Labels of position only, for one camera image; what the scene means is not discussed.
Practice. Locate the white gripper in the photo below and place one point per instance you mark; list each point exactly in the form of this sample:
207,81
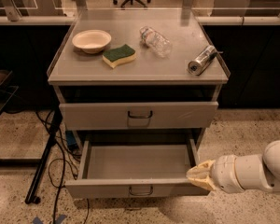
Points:
223,174

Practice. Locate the grey drawer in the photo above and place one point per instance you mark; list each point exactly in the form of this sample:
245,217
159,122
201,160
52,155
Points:
135,165
122,116

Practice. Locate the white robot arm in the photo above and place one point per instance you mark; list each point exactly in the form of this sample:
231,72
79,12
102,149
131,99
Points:
236,174

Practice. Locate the grey drawer cabinet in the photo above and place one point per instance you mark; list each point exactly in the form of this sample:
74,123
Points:
79,77

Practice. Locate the silver metal can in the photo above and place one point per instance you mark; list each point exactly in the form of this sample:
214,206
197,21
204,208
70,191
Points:
202,61

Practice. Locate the clear plastic water bottle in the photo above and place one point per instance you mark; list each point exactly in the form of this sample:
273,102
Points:
156,41

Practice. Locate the green yellow sponge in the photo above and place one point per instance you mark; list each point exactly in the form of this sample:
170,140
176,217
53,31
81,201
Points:
117,56

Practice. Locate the black tripod stand leg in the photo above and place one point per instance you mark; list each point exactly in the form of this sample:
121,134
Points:
53,129

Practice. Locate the white paper bowl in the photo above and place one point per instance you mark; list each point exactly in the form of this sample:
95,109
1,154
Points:
91,41

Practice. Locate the dark side table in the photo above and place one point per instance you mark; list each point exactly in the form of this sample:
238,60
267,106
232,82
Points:
6,92

